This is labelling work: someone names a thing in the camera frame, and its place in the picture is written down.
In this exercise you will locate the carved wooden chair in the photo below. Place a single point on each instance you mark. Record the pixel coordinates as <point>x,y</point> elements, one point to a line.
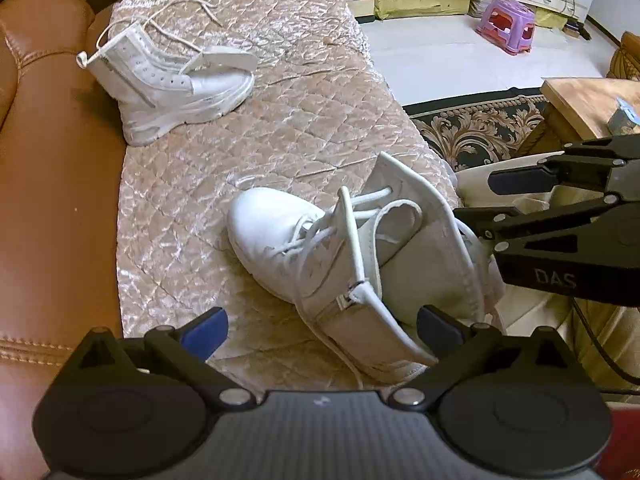
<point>627,57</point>

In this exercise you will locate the white shoelace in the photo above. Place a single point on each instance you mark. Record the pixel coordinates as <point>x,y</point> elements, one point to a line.
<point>210,14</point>
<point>397,204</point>

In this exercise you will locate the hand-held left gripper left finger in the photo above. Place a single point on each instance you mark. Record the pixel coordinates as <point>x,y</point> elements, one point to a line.
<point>206,332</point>

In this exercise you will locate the cream cloth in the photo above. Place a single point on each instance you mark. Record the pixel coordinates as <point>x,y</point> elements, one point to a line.
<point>535,320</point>

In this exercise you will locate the olive gold box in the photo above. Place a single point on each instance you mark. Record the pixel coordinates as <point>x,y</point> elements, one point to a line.
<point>420,5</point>

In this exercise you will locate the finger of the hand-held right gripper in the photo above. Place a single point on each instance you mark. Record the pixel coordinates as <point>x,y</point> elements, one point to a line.
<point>520,181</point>
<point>500,225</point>

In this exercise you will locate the brown leather sofa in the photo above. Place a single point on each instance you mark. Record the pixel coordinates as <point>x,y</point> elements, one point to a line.
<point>50,185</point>

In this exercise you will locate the red cloth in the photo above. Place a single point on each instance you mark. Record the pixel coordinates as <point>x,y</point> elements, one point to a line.
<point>627,440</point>

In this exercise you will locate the dark patterned rug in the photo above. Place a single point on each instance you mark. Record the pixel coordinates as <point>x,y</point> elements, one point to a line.
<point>475,130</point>

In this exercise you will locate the beige quilted sofa cover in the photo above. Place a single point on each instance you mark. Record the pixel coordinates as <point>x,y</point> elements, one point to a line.
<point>300,110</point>

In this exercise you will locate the purple plastic stool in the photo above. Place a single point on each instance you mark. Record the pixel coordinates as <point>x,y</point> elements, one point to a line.
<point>505,6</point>

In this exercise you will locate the grey-blue small box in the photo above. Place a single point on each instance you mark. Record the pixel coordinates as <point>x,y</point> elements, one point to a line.
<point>625,117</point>

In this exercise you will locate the white leather boot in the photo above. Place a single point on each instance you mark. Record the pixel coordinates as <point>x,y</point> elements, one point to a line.
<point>260,225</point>
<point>165,85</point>

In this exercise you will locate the wooden coffee table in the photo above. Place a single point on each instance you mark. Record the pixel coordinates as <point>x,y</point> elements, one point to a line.
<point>580,100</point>

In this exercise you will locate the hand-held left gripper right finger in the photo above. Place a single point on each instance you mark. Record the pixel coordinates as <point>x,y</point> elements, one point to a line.
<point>440,332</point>

